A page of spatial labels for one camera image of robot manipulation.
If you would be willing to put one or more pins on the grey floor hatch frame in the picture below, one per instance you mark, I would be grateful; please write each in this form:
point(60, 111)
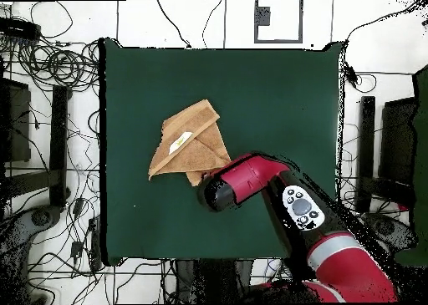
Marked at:
point(262, 16)

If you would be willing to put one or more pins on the dark green table cloth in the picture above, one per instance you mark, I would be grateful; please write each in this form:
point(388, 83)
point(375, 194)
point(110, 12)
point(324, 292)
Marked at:
point(267, 101)

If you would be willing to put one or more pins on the green cloth covered table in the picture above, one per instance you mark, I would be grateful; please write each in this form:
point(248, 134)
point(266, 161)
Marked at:
point(422, 151)

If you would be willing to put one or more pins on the black box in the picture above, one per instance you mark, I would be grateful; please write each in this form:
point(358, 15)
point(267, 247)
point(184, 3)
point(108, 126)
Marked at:
point(398, 141)
point(16, 124)

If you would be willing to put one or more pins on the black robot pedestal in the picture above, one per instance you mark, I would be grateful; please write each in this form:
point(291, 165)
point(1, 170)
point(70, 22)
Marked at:
point(214, 281)

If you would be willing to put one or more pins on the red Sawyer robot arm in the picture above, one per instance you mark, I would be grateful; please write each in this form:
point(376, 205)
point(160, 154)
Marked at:
point(254, 178)

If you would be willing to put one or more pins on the black power strip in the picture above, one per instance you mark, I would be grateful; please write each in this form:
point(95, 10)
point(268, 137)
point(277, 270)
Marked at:
point(20, 28)

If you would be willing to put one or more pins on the tan terry towel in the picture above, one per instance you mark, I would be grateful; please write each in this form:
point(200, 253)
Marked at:
point(187, 141)

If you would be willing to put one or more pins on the black stand foot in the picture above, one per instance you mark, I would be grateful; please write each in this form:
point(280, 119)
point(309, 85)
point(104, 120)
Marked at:
point(366, 151)
point(59, 144)

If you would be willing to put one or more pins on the black power adapter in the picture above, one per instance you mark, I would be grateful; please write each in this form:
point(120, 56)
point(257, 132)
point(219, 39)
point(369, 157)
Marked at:
point(78, 206)
point(76, 250)

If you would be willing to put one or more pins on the dark grey stand base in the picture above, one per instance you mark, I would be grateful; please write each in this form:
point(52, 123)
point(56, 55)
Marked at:
point(384, 226)
point(40, 217)

